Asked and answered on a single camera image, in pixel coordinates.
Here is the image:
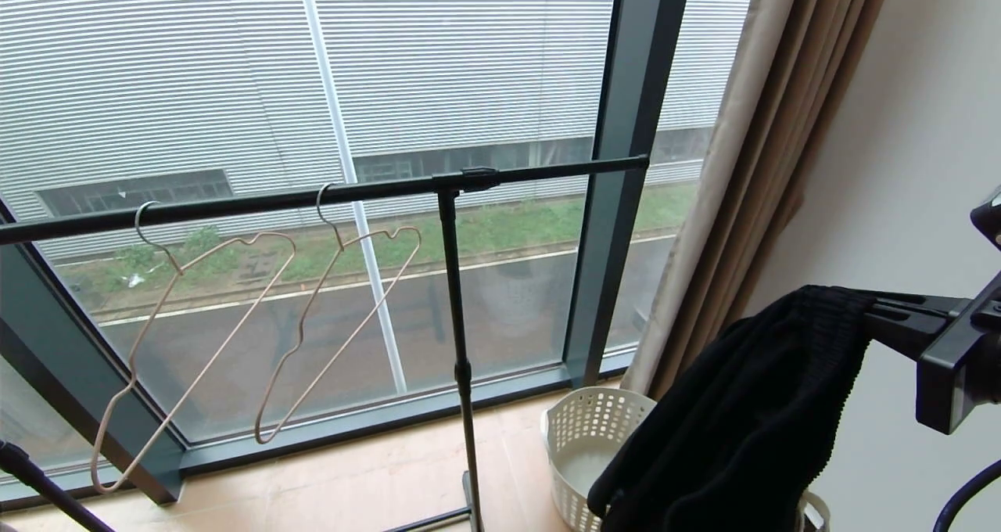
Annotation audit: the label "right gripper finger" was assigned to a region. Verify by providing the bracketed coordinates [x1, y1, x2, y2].
[864, 291, 978, 322]
[864, 313, 953, 363]

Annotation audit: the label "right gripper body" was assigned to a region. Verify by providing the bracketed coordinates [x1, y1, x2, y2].
[917, 270, 1001, 437]

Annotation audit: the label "black shorts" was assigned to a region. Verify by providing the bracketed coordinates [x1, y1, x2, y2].
[587, 285, 878, 532]

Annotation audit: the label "pink clothes hanger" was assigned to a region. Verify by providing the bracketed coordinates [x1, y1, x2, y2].
[90, 201, 298, 494]
[254, 184, 423, 445]

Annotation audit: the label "white laundry basket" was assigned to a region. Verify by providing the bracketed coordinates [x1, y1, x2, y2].
[541, 386, 831, 532]

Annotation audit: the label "black clothes rack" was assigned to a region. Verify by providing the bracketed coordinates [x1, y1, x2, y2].
[0, 155, 650, 532]

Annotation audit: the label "beige curtain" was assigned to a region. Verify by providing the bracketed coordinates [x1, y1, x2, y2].
[622, 0, 896, 400]

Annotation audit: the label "window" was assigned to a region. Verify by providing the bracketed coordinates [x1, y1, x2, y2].
[0, 0, 763, 509]

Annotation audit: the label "black cable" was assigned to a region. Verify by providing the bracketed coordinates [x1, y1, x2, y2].
[933, 460, 1001, 532]

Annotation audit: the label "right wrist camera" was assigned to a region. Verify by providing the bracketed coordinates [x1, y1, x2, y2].
[970, 186, 1001, 251]

